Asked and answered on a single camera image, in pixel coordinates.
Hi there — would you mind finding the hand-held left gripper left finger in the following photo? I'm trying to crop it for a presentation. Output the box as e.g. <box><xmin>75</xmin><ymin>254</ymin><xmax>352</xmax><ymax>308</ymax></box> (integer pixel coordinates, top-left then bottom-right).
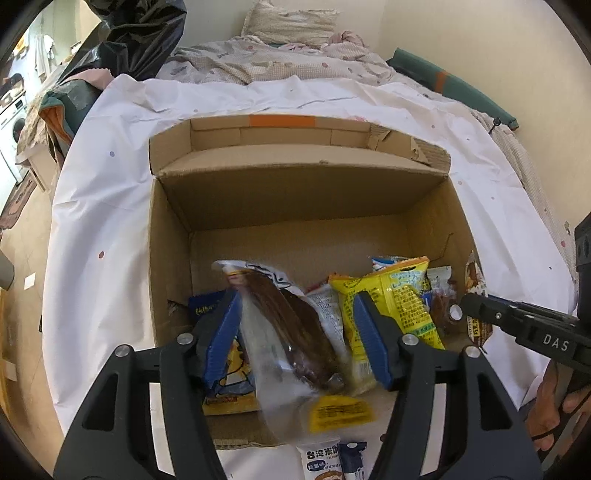
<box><xmin>53</xmin><ymin>288</ymin><xmax>243</xmax><ymax>480</ymax></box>

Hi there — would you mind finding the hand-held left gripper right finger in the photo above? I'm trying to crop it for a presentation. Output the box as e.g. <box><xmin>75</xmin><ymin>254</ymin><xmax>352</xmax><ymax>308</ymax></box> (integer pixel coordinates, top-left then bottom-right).
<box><xmin>353</xmin><ymin>291</ymin><xmax>543</xmax><ymax>480</ymax></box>

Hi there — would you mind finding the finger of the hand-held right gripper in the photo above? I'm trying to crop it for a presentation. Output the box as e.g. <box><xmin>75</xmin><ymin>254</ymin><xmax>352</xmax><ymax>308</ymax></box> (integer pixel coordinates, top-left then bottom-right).
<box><xmin>462</xmin><ymin>293</ymin><xmax>575</xmax><ymax>330</ymax></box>

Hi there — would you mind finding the brown printed snack packet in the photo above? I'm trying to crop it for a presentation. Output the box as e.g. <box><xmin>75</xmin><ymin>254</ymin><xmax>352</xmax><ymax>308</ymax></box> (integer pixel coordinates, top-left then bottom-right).
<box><xmin>464</xmin><ymin>251</ymin><xmax>491</xmax><ymax>348</ymax></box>

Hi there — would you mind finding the yellow snack bag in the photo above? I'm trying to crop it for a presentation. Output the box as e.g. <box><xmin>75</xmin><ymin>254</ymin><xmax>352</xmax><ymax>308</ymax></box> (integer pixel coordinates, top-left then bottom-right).
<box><xmin>329</xmin><ymin>256</ymin><xmax>446</xmax><ymax>396</ymax></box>

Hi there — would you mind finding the clear packet of brown snack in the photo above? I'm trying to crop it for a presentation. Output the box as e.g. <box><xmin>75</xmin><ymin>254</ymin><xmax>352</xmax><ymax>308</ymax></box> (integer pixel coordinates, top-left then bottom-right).
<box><xmin>211</xmin><ymin>258</ymin><xmax>377</xmax><ymax>445</ymax></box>

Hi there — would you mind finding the brown cardboard box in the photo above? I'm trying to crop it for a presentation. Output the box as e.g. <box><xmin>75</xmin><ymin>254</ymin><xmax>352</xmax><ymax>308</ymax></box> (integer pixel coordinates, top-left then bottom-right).
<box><xmin>148</xmin><ymin>113</ymin><xmax>485</xmax><ymax>450</ymax></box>

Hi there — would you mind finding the person's right hand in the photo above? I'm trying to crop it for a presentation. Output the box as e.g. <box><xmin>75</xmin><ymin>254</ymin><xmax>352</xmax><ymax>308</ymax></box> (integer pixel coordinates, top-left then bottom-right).
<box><xmin>526</xmin><ymin>364</ymin><xmax>591</xmax><ymax>452</ymax></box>

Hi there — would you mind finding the blue yellow snack packet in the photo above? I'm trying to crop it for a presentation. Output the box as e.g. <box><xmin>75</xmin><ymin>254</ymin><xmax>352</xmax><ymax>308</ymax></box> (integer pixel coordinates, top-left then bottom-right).
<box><xmin>188</xmin><ymin>293</ymin><xmax>260</xmax><ymax>416</ymax></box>

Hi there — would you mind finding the silver white snack packet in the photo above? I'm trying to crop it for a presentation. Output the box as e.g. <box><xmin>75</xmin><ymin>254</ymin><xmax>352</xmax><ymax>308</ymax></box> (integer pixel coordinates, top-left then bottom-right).
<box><xmin>427</xmin><ymin>265</ymin><xmax>460</xmax><ymax>330</ymax></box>

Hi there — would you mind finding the white printed snack packet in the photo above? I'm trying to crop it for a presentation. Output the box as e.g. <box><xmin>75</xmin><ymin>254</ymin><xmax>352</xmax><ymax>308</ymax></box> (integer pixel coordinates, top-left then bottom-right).
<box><xmin>305</xmin><ymin>284</ymin><xmax>348</xmax><ymax>352</ymax></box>

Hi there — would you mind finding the dark blue white snack packet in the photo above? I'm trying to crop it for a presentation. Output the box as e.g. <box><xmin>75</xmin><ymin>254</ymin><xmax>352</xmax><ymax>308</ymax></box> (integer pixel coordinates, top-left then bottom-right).
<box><xmin>339</xmin><ymin>440</ymin><xmax>369</xmax><ymax>480</ymax></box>

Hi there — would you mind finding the white rice cracker packet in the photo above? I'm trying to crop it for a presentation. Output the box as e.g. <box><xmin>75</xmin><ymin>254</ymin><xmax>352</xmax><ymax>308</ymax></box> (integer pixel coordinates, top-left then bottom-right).
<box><xmin>295</xmin><ymin>436</ymin><xmax>345</xmax><ymax>480</ymax></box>

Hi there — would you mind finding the white printed bed sheet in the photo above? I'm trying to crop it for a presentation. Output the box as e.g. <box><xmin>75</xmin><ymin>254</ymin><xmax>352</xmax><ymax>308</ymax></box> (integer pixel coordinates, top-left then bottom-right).
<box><xmin>41</xmin><ymin>74</ymin><xmax>578</xmax><ymax>480</ymax></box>

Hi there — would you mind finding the green rolled mat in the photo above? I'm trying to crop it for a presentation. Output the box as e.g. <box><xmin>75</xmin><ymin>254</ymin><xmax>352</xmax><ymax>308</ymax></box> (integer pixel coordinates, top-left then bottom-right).
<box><xmin>387</xmin><ymin>46</ymin><xmax>519</xmax><ymax>131</ymax></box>

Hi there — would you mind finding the patterned floor mat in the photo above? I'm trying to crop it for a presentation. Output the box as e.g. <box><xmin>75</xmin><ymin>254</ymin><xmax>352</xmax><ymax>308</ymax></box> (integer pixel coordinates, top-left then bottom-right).
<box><xmin>0</xmin><ymin>170</ymin><xmax>38</xmax><ymax>232</ymax></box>

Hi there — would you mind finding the orange green cloth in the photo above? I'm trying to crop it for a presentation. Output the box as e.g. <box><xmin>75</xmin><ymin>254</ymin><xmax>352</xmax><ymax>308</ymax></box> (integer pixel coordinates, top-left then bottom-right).
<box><xmin>38</xmin><ymin>78</ymin><xmax>105</xmax><ymax>155</ymax></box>

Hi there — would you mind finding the white washing machine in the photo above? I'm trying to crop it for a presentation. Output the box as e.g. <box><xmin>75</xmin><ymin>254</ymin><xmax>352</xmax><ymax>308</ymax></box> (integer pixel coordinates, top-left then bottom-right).
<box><xmin>0</xmin><ymin>90</ymin><xmax>29</xmax><ymax>188</ymax></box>

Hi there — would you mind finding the pink cloth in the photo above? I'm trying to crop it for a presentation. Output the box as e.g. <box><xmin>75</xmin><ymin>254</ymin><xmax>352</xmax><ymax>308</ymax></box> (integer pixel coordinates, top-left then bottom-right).
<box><xmin>329</xmin><ymin>30</ymin><xmax>371</xmax><ymax>51</ymax></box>

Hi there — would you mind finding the black plastic bag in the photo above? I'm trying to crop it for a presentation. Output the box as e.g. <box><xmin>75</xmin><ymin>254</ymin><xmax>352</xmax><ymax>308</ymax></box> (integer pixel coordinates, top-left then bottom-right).
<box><xmin>58</xmin><ymin>0</ymin><xmax>188</xmax><ymax>89</ymax></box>

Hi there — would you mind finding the beige pillow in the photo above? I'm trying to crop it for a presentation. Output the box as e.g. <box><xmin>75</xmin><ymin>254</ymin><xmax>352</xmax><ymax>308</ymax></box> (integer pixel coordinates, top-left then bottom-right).
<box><xmin>241</xmin><ymin>0</ymin><xmax>341</xmax><ymax>48</ymax></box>

